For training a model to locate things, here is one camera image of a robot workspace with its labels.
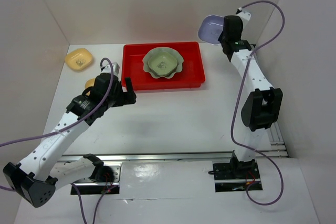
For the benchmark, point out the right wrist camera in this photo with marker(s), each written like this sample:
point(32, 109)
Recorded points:
point(243, 13)

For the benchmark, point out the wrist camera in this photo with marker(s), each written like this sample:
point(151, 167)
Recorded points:
point(113, 68)
point(243, 13)

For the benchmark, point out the green square panda plate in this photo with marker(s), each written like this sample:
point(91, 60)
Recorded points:
point(163, 63)

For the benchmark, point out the purple square panda plate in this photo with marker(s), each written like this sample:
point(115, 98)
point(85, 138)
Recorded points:
point(211, 28)

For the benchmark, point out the large green scalloped bowl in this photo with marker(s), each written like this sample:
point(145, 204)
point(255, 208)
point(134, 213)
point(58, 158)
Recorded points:
point(156, 50)

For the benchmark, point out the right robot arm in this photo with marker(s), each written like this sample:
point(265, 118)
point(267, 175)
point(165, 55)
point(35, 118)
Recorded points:
point(244, 156)

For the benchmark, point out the red plastic bin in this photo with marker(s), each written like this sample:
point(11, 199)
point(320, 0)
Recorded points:
point(191, 76)

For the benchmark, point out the aluminium front rail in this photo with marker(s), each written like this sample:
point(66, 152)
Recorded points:
point(171, 157)

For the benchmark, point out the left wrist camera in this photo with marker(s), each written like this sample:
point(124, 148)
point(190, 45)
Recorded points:
point(113, 68)

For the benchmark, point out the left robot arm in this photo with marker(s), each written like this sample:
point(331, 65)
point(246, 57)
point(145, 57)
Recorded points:
point(36, 177)

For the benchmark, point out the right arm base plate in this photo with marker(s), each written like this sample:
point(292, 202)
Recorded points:
point(226, 181)

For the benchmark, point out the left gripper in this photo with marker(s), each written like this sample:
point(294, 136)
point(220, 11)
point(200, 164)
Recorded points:
point(126, 97)

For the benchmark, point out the yellow square plate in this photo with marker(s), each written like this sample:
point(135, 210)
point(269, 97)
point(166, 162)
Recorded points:
point(79, 59)
point(90, 83)

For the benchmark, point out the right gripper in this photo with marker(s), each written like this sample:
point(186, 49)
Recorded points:
point(220, 37)

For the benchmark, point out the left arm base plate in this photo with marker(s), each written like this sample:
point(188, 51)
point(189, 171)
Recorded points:
point(109, 181)

